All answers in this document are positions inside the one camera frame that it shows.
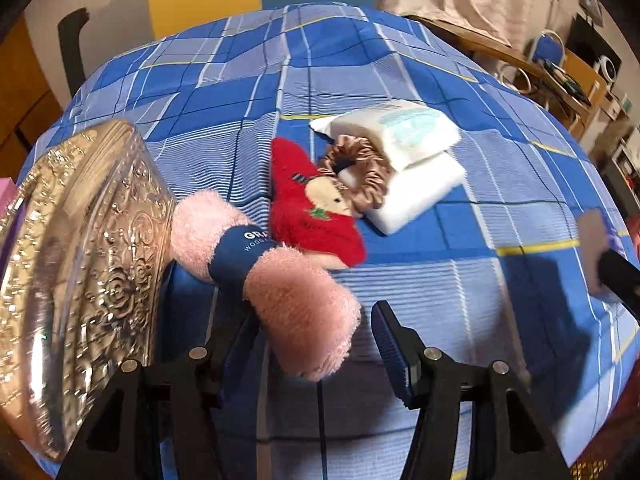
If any wooden wardrobe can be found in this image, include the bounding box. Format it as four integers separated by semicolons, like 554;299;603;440
0;15;63;171

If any blue folding chair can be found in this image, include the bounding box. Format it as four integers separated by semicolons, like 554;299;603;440
530;30;566;68

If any blue plaid tablecloth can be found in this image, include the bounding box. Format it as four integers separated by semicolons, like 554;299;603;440
10;4;640;480

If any white tissue packet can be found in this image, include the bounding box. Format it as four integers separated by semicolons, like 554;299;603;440
309;100;462;171

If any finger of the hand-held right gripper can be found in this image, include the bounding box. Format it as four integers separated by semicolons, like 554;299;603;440
597;247;640;316

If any brown satin scrunchie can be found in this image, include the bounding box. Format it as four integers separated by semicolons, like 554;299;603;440
318;135;390;218

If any wooden side desk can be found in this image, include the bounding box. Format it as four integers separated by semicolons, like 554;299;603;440
405;14;591;111

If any black rolled mat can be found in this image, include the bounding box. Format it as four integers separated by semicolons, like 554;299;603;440
57;7;90;96

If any pink towel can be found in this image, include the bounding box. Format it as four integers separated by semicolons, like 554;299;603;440
171;190;362;382

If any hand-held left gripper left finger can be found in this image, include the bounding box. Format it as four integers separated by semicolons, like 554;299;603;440
55;305;261;480

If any white towel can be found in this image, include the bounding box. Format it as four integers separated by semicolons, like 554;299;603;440
340;152;467;236

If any red plush doll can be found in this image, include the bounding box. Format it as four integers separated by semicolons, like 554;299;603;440
269;136;367;267

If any black monitor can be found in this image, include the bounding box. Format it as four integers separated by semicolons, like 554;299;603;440
567;15;623;68

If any ornate silver tissue box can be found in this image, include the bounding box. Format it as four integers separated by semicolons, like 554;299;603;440
0;120;178;461

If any beige rabbit plush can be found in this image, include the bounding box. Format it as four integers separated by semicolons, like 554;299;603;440
580;210;621;301

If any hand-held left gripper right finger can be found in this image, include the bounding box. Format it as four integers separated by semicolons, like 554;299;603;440
371;300;573;480

